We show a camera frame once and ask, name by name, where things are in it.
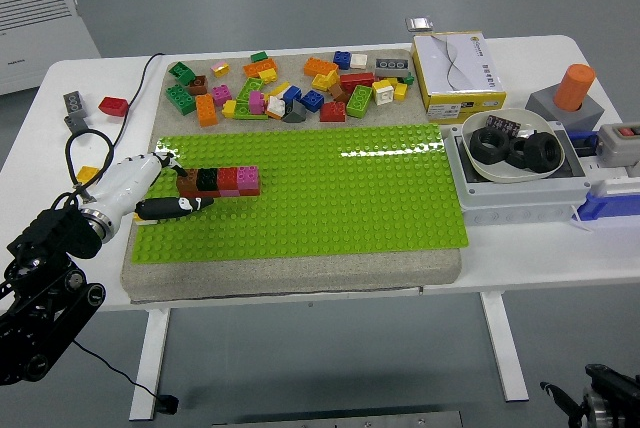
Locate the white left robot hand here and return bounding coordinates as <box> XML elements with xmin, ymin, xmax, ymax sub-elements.
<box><xmin>91</xmin><ymin>150</ymin><xmax>216</xmax><ymax>225</ymax></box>

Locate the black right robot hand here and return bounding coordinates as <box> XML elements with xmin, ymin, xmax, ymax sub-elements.
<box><xmin>539</xmin><ymin>381</ymin><xmax>587</xmax><ymax>428</ymax></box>

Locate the red sloped brick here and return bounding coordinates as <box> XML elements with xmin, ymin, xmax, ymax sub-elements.
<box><xmin>97</xmin><ymin>95</ymin><xmax>130</xmax><ymax>119</ymax></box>
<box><xmin>319</xmin><ymin>100</ymin><xmax>348</xmax><ymax>123</ymax></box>

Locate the black square brick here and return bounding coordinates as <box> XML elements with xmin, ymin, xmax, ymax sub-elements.
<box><xmin>196</xmin><ymin>168</ymin><xmax>220</xmax><ymax>192</ymax></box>

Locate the grey three-hole brick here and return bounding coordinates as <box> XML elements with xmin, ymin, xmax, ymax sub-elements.
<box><xmin>373</xmin><ymin>56</ymin><xmax>412</xmax><ymax>78</ymax></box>
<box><xmin>62</xmin><ymin>90</ymin><xmax>89</xmax><ymax>116</ymax></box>

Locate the red square brick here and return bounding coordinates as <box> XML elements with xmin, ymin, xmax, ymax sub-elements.
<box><xmin>216</xmin><ymin>167</ymin><xmax>240</xmax><ymax>191</ymax></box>

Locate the long orange brick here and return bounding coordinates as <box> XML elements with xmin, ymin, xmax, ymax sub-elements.
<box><xmin>242</xmin><ymin>58</ymin><xmax>278</xmax><ymax>79</ymax></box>
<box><xmin>303</xmin><ymin>56</ymin><xmax>340</xmax><ymax>78</ymax></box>
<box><xmin>194</xmin><ymin>93</ymin><xmax>220</xmax><ymax>128</ymax></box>

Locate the dark green brick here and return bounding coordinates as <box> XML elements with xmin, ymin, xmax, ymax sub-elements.
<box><xmin>168</xmin><ymin>61</ymin><xmax>197</xmax><ymax>85</ymax></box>

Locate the flat lime green brick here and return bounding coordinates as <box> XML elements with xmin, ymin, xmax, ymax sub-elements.
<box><xmin>233</xmin><ymin>101</ymin><xmax>269</xmax><ymax>121</ymax></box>

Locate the white and orange brick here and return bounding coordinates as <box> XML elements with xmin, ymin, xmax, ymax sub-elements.
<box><xmin>265</xmin><ymin>95</ymin><xmax>287</xmax><ymax>120</ymax></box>

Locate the grey sloped brick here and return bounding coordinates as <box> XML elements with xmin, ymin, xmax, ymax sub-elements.
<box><xmin>282</xmin><ymin>99</ymin><xmax>308</xmax><ymax>124</ymax></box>

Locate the green studded baseplate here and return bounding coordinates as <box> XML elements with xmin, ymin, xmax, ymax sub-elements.
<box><xmin>130</xmin><ymin>122</ymin><xmax>469</xmax><ymax>265</ymax></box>

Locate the long lime green brick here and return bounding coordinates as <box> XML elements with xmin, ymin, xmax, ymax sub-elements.
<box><xmin>345</xmin><ymin>84</ymin><xmax>374</xmax><ymax>119</ymax></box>

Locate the white table leg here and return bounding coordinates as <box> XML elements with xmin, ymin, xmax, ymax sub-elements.
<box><xmin>128</xmin><ymin>307</ymin><xmax>172</xmax><ymax>422</ymax></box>
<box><xmin>479</xmin><ymin>291</ymin><xmax>530</xmax><ymax>403</ymax></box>

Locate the white panel heater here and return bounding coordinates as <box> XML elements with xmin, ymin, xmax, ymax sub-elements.
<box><xmin>0</xmin><ymin>0</ymin><xmax>104</xmax><ymax>97</ymax></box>

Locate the grey-brown foam mat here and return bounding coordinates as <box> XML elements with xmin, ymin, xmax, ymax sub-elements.
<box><xmin>120</xmin><ymin>48</ymin><xmax>462</xmax><ymax>305</ymax></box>

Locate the blue plastic fixture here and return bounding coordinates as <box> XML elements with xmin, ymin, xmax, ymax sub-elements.
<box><xmin>573</xmin><ymin>181</ymin><xmax>640</xmax><ymax>223</ymax></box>

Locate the grey junction box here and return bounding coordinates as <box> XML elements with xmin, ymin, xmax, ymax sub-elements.
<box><xmin>442</xmin><ymin>121</ymin><xmax>592</xmax><ymax>228</ymax></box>

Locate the white bowl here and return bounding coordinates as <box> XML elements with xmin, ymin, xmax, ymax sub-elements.
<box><xmin>459</xmin><ymin>107</ymin><xmax>566</xmax><ymax>184</ymax></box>

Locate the large black hex nut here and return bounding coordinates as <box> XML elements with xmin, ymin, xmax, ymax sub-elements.
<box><xmin>522</xmin><ymin>131</ymin><xmax>562</xmax><ymax>174</ymax></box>
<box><xmin>468</xmin><ymin>127</ymin><xmax>512</xmax><ymax>165</ymax></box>
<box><xmin>503</xmin><ymin>137</ymin><xmax>530</xmax><ymax>170</ymax></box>

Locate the small blue part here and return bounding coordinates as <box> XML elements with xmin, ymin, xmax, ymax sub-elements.
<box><xmin>569</xmin><ymin>128</ymin><xmax>600</xmax><ymax>157</ymax></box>

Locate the small purple circuit board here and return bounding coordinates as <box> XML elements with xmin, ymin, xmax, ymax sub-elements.
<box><xmin>484</xmin><ymin>114</ymin><xmax>521</xmax><ymax>138</ymax></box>

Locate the grey block with hole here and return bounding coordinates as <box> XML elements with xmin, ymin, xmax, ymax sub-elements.
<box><xmin>523</xmin><ymin>85</ymin><xmax>605</xmax><ymax>132</ymax></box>

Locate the orange cylinder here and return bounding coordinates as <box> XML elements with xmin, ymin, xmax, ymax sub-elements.
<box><xmin>552</xmin><ymin>63</ymin><xmax>596</xmax><ymax>113</ymax></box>

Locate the white and yellow cardboard box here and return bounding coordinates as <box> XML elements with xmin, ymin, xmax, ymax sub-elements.
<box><xmin>410</xmin><ymin>30</ymin><xmax>507</xmax><ymax>124</ymax></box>

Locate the black cable with plug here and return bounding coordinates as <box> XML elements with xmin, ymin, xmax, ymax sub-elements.
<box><xmin>64</xmin><ymin>51</ymin><xmax>180</xmax><ymax>415</ymax></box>

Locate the grey switch box red button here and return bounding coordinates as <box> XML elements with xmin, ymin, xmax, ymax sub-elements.
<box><xmin>595</xmin><ymin>121</ymin><xmax>640</xmax><ymax>168</ymax></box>

